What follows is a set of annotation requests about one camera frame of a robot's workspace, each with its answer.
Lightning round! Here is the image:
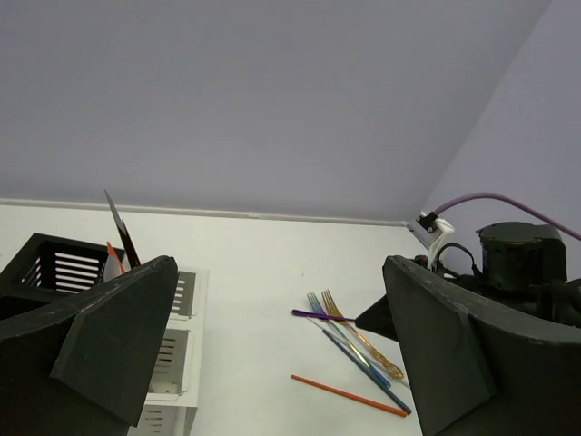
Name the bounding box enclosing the black slotted container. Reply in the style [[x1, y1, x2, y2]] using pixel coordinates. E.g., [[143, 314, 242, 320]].
[[1, 233, 108, 320]]

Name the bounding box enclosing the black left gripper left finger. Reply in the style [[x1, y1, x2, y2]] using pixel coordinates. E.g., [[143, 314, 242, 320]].
[[1, 256, 178, 435]]

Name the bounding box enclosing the iridescent rainbow fork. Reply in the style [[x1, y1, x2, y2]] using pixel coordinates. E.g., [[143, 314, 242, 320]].
[[307, 292, 391, 388]]

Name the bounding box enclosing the silver steel knife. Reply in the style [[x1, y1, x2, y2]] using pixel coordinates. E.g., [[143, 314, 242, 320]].
[[104, 190, 141, 268]]

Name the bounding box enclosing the orange chopstick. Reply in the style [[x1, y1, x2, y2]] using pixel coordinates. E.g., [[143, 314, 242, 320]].
[[290, 374, 409, 417]]

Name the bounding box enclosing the white chopstick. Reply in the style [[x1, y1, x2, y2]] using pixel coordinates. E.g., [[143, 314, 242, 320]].
[[308, 318, 411, 390]]

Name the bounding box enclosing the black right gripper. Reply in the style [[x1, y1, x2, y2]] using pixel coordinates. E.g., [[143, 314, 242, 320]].
[[430, 222, 580, 327]]

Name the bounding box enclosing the gold metal fork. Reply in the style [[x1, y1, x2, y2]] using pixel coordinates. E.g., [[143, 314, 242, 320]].
[[321, 290, 405, 382]]

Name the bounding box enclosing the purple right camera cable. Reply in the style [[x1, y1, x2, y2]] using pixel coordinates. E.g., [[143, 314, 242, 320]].
[[430, 193, 581, 242]]

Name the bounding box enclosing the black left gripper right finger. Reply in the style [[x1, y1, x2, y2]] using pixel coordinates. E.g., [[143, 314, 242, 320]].
[[383, 255, 580, 435]]

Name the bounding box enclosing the blue chopstick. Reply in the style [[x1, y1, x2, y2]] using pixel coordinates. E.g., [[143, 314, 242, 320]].
[[322, 331, 412, 415]]

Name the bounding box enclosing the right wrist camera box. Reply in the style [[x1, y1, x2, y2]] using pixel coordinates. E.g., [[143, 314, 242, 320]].
[[406, 212, 456, 268]]

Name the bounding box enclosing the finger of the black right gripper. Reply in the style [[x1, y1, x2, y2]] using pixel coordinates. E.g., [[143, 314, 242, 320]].
[[355, 295, 398, 340]]

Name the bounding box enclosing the purple metal spoon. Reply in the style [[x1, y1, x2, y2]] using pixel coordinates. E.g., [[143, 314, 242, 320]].
[[290, 309, 356, 323]]

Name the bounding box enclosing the white slotted container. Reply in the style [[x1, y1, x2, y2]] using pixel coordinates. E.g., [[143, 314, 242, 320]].
[[128, 268, 209, 435]]

